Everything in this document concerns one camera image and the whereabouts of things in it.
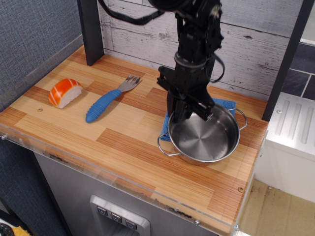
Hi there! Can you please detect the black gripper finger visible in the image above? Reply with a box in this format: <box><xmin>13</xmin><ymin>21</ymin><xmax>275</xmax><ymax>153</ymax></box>
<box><xmin>173</xmin><ymin>99</ymin><xmax>192</xmax><ymax>123</ymax></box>
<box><xmin>167</xmin><ymin>89</ymin><xmax>179</xmax><ymax>116</ymax></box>

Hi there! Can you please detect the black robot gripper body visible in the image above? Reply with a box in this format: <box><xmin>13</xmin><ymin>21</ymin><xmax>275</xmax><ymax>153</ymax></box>
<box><xmin>157</xmin><ymin>58</ymin><xmax>215</xmax><ymax>121</ymax></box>

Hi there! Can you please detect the silver steel pot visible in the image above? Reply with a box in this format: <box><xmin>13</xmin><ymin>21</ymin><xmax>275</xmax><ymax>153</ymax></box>
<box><xmin>157</xmin><ymin>104</ymin><xmax>248</xmax><ymax>166</ymax></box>

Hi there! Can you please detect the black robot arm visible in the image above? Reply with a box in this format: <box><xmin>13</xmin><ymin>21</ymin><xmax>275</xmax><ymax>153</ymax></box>
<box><xmin>150</xmin><ymin>0</ymin><xmax>223</xmax><ymax>123</ymax></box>

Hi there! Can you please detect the blue folded cloth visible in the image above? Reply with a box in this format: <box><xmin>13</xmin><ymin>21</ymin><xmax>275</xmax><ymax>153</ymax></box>
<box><xmin>160</xmin><ymin>98</ymin><xmax>237</xmax><ymax>142</ymax></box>

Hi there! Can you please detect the salmon sushi toy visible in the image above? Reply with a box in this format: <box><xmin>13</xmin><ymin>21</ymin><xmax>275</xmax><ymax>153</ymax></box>
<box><xmin>48</xmin><ymin>79</ymin><xmax>83</xmax><ymax>109</ymax></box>

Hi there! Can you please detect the white side cabinet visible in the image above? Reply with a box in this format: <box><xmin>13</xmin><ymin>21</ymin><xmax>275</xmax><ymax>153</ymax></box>
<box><xmin>254</xmin><ymin>93</ymin><xmax>315</xmax><ymax>202</ymax></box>

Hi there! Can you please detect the silver dispenser panel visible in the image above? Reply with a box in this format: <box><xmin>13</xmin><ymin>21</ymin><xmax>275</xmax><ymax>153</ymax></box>
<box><xmin>90</xmin><ymin>195</ymin><xmax>151</xmax><ymax>236</ymax></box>

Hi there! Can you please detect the yellow object bottom left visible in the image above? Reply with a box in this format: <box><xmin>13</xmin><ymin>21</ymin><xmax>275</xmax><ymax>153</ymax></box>
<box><xmin>12</xmin><ymin>226</ymin><xmax>31</xmax><ymax>236</ymax></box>

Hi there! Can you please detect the blue handled metal fork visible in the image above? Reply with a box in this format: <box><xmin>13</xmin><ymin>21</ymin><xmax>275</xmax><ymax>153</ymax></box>
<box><xmin>86</xmin><ymin>74</ymin><xmax>141</xmax><ymax>123</ymax></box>

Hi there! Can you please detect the black cable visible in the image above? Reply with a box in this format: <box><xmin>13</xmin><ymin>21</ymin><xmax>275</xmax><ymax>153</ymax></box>
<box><xmin>97</xmin><ymin>0</ymin><xmax>168</xmax><ymax>26</ymax></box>

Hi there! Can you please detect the dark vertical post left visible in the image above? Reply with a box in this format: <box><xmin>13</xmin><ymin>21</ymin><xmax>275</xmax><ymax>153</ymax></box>
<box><xmin>77</xmin><ymin>0</ymin><xmax>104</xmax><ymax>66</ymax></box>

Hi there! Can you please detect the dark vertical post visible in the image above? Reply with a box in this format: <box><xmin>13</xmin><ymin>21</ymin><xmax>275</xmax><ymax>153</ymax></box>
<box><xmin>77</xmin><ymin>0</ymin><xmax>104</xmax><ymax>66</ymax></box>
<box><xmin>262</xmin><ymin>0</ymin><xmax>315</xmax><ymax>121</ymax></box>

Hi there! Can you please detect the dark vertical post right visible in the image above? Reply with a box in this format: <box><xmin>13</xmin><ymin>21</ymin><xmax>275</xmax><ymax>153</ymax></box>
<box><xmin>262</xmin><ymin>0</ymin><xmax>315</xmax><ymax>121</ymax></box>

